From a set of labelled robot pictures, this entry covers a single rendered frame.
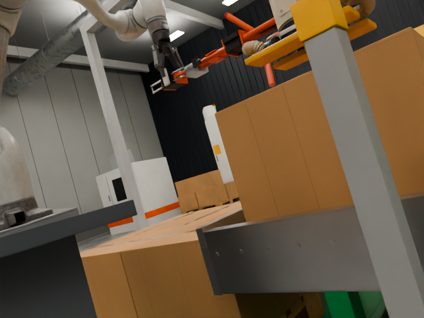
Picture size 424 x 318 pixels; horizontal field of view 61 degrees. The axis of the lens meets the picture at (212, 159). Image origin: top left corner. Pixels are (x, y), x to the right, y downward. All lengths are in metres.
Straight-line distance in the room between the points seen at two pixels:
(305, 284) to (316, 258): 0.08
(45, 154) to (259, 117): 11.47
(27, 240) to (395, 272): 0.70
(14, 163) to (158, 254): 0.73
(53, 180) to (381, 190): 11.87
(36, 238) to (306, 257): 0.62
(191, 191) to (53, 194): 4.96
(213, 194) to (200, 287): 7.08
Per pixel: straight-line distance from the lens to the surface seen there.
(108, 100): 5.05
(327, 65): 0.66
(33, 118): 12.61
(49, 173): 12.28
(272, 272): 1.01
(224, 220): 1.19
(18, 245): 0.85
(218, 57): 1.40
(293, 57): 1.31
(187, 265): 1.43
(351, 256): 0.90
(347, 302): 0.95
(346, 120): 0.65
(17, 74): 11.56
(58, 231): 0.86
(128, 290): 1.77
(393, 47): 0.97
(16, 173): 1.04
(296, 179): 1.06
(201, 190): 8.65
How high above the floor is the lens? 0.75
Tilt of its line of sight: 3 degrees up
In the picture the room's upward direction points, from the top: 16 degrees counter-clockwise
